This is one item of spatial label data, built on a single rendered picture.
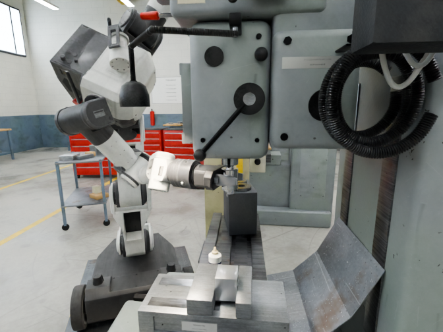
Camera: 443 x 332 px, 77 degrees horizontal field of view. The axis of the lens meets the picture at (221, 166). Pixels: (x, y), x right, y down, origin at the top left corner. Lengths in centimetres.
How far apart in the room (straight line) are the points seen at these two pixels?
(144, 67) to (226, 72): 51
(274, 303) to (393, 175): 40
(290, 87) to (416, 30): 28
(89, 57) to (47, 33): 1103
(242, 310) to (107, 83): 82
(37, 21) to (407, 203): 1221
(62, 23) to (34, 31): 109
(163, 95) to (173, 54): 139
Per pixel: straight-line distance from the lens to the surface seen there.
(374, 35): 43
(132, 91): 70
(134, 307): 121
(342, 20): 70
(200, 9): 68
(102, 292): 153
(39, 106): 1228
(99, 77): 108
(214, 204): 266
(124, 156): 108
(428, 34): 46
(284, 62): 65
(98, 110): 101
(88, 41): 119
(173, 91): 1008
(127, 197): 143
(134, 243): 162
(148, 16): 93
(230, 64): 67
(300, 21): 68
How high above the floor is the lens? 144
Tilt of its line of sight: 12 degrees down
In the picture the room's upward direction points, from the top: 1 degrees counter-clockwise
